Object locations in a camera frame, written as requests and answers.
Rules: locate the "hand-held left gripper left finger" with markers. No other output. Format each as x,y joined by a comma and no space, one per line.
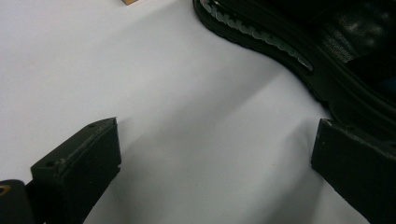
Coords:
77,168

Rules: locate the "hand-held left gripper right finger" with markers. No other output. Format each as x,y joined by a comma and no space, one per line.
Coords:
358,161

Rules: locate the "black sneaker green tab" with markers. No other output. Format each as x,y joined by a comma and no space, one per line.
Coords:
342,87

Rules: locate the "wooden shoe rack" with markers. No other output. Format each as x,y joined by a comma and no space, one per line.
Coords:
129,1

